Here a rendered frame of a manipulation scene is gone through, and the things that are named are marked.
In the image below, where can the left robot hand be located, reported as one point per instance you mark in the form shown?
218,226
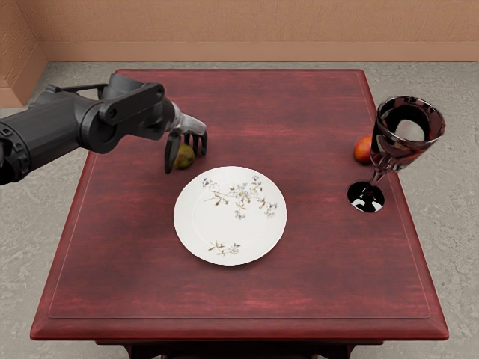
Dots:
189,125

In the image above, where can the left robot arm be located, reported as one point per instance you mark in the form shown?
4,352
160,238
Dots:
75,119

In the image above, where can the white floral plate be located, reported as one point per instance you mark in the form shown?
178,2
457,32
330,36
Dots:
230,215

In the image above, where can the red-orange round fruit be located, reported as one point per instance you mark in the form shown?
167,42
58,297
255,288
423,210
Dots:
363,149

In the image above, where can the green-brown pear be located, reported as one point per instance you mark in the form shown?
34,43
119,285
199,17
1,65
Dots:
185,157

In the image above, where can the dark wine glass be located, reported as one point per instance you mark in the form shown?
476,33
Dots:
404,131

